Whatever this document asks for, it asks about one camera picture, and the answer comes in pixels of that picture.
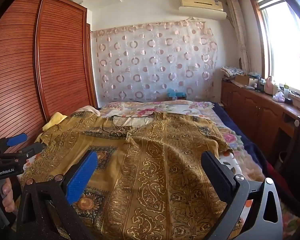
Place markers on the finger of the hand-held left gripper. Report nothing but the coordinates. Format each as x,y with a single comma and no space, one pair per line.
16,139
32,150

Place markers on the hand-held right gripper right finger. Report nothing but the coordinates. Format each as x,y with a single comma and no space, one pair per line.
216,177

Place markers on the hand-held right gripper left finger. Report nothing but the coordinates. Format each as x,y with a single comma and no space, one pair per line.
82,177

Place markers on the golden patterned garment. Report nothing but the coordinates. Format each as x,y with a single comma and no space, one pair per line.
152,167

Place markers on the person's left hand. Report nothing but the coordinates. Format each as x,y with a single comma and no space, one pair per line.
7,197

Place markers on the yellow plush toy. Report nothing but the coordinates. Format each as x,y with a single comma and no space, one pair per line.
56,120

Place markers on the cream folded cloth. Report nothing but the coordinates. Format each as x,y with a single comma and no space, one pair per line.
90,110

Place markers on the white waste bin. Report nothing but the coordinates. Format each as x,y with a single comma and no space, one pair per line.
282,158

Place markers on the floral blanket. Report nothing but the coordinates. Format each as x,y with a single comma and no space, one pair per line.
190,107

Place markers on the long wooden cabinet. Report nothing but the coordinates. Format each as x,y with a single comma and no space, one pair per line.
252,110

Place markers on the wooden slatted wardrobe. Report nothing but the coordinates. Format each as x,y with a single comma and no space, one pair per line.
60,67

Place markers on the teal item on box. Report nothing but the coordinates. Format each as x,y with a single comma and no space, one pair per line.
175,93

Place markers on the cardboard box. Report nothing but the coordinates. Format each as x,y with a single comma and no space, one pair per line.
241,78

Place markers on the pale purple tissue bag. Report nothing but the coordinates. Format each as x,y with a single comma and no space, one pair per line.
279,97

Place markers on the small black box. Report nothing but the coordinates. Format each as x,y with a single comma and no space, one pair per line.
288,100

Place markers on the pink bottle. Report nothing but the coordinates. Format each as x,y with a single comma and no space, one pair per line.
268,85

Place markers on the stack of folded cloths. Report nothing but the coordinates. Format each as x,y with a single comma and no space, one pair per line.
230,70

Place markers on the green capped bottle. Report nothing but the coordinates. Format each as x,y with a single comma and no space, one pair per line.
286,91

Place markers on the sheer circle patterned curtain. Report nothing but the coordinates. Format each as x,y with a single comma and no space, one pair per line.
152,62

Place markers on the window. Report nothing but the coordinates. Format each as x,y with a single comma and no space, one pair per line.
282,45

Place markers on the pale window curtain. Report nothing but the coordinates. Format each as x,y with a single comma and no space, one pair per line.
237,30

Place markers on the grey box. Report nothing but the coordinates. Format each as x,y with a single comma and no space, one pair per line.
75,0

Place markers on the white air conditioner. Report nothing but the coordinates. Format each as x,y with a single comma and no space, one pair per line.
202,2

